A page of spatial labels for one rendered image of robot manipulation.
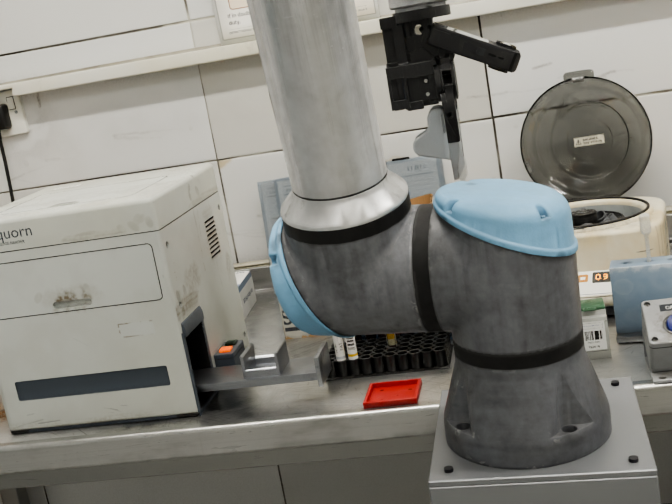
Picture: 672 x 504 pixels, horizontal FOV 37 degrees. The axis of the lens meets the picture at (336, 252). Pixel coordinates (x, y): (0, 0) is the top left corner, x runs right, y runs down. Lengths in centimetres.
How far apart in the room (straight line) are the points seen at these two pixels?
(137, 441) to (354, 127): 66
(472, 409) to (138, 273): 57
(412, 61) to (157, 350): 50
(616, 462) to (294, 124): 39
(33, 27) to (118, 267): 81
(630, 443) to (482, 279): 20
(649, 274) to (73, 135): 114
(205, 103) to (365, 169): 110
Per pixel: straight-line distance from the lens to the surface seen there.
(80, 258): 135
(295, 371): 134
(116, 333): 137
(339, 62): 82
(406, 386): 133
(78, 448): 140
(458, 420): 94
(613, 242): 152
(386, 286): 87
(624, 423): 97
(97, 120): 201
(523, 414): 89
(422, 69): 124
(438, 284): 86
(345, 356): 140
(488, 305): 86
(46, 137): 205
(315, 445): 130
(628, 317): 139
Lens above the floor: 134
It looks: 12 degrees down
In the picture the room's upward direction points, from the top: 10 degrees counter-clockwise
